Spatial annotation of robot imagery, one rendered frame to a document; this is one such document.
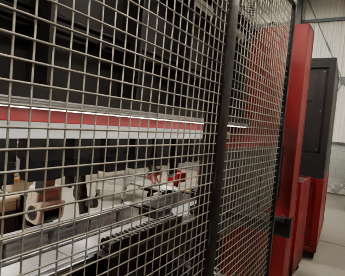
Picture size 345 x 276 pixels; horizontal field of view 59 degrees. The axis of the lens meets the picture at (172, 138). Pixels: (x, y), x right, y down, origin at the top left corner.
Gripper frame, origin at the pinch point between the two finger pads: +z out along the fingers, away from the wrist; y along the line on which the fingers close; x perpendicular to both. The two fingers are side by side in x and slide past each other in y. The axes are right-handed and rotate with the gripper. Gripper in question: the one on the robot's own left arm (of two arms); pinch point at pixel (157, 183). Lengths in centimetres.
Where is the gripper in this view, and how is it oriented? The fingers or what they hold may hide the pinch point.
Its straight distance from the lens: 212.8
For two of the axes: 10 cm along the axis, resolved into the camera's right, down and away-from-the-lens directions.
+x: -7.8, 3.8, 5.0
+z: 3.2, 9.2, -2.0
